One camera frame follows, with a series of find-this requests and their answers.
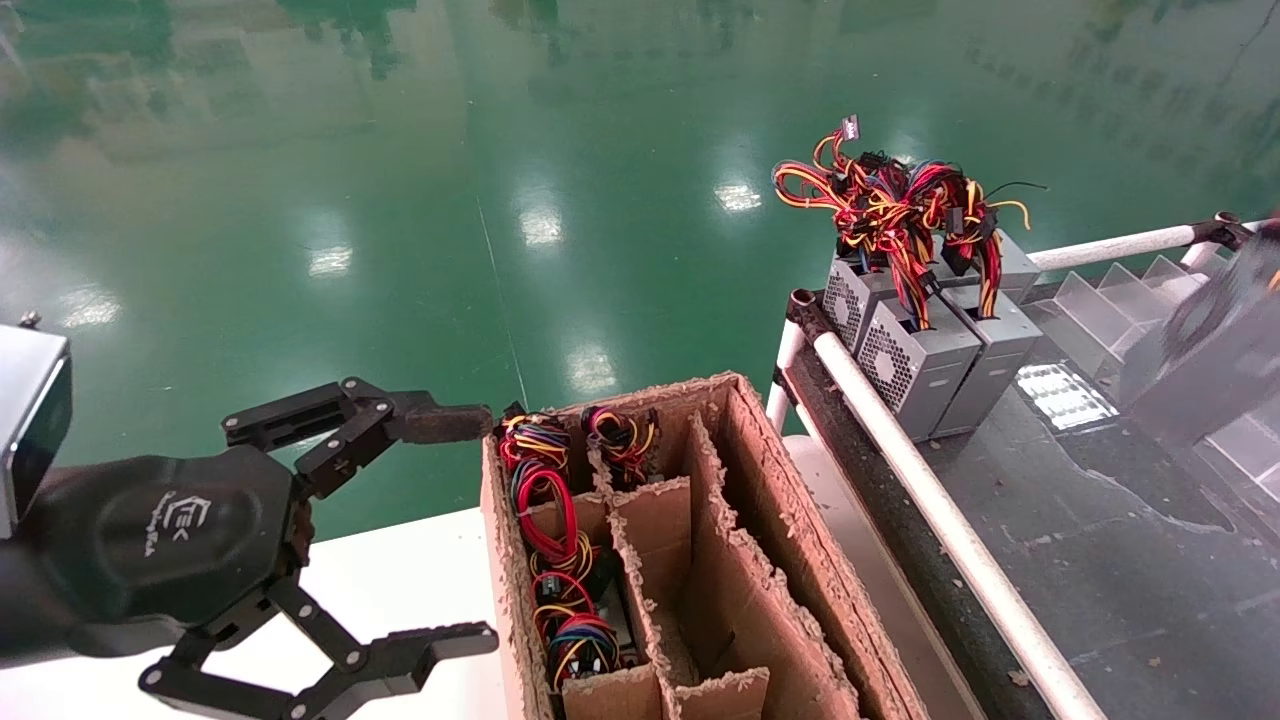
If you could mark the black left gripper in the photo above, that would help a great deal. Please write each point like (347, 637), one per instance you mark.
(170, 530)

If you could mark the grey computer power supply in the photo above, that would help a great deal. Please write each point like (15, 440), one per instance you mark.
(1020, 262)
(1200, 370)
(535, 440)
(580, 640)
(545, 510)
(850, 300)
(620, 435)
(915, 370)
(1000, 355)

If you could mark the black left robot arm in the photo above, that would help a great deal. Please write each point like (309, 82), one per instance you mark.
(40, 630)

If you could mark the brown cardboard divider box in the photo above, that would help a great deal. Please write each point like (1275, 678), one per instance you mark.
(770, 520)

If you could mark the white vertical pipe leg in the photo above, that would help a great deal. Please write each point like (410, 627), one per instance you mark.
(790, 355)

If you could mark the black pipe joint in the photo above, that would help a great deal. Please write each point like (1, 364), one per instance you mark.
(1222, 232)
(808, 312)

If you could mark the clear plastic divider tray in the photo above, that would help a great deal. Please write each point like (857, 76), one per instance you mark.
(1100, 310)

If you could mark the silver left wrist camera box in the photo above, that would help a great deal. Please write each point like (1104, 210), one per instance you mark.
(30, 420)

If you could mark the long white rail pipe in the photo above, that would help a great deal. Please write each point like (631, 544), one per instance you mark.
(1110, 250)
(950, 520)

